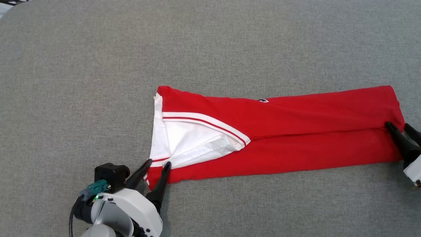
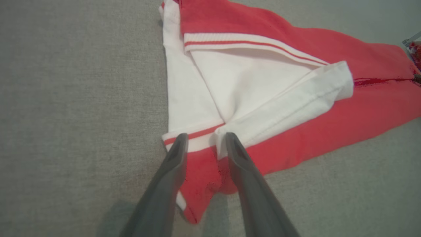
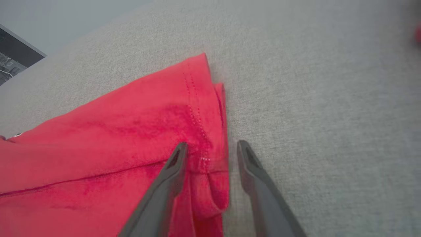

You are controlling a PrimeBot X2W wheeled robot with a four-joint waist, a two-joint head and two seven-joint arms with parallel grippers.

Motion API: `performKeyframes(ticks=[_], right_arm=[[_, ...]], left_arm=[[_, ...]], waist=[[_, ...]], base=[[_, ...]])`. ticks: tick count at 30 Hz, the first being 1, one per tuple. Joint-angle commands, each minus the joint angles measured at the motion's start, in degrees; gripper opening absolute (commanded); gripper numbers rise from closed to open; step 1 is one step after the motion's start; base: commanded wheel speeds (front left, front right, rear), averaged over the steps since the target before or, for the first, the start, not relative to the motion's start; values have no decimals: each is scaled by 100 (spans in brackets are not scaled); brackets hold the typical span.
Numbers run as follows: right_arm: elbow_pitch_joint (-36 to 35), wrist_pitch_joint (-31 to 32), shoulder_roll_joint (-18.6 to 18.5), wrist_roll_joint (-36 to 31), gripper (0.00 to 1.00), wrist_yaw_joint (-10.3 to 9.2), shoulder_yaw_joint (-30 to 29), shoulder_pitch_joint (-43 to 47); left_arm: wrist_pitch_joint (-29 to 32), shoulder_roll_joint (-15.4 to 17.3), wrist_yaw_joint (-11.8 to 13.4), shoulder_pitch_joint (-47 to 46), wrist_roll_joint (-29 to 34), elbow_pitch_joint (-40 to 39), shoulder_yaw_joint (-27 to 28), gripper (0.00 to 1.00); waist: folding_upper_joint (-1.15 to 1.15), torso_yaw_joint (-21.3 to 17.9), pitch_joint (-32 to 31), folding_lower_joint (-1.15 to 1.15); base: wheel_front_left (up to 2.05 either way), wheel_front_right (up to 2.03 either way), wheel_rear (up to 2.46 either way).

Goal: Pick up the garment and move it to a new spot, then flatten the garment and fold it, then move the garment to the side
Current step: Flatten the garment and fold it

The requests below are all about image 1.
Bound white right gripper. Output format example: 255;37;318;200
385;122;421;188

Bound teal cable connector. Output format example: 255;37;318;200
79;179;109;201

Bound red shirt white striped sleeves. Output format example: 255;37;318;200
144;85;406;191

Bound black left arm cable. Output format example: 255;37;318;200
68;195;86;237

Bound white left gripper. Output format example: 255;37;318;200
97;159;172;237

